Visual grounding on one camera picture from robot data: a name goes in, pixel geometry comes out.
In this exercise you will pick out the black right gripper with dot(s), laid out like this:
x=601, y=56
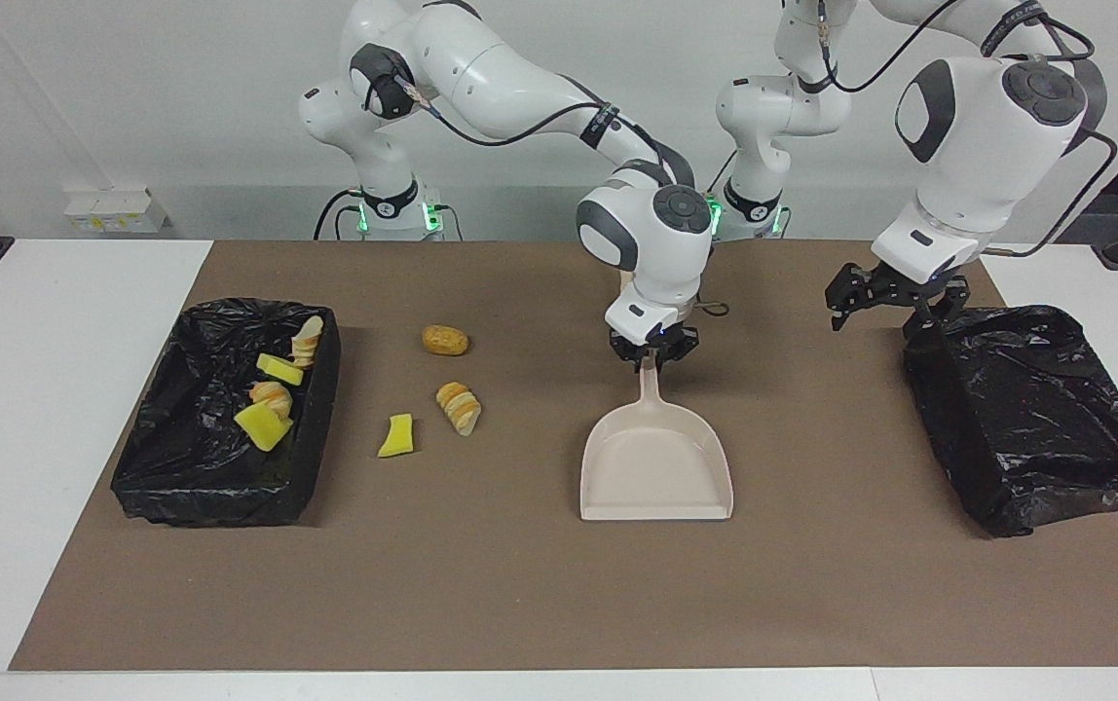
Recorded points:
x=656, y=346

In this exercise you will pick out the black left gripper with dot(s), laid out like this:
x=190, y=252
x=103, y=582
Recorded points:
x=919, y=290

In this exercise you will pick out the beige plastic dustpan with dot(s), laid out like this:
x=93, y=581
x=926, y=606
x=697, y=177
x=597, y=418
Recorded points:
x=656, y=467

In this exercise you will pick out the striped toy croissant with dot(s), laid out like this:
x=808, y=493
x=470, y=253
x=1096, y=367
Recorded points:
x=270, y=394
x=306, y=341
x=459, y=407

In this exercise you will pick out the brown toy bread roll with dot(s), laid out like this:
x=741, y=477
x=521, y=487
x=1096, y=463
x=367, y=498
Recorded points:
x=445, y=340

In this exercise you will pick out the yellow sponge with green side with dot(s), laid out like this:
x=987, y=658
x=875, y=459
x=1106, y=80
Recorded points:
x=279, y=368

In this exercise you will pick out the notched yellow sponge piece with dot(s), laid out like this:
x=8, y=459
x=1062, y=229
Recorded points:
x=262, y=426

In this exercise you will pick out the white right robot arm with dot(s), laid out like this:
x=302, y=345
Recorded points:
x=656, y=253

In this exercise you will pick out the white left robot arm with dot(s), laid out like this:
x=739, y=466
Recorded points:
x=987, y=146

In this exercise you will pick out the black bag-lined bin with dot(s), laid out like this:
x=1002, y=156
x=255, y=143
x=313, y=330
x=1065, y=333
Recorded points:
x=189, y=467
x=1036, y=419

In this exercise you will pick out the small yellow sponge piece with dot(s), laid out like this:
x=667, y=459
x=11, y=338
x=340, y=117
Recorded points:
x=397, y=438

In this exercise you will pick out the brown table mat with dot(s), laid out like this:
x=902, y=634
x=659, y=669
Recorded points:
x=481, y=584

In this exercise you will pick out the white power strip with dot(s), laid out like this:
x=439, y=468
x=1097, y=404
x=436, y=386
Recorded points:
x=116, y=209

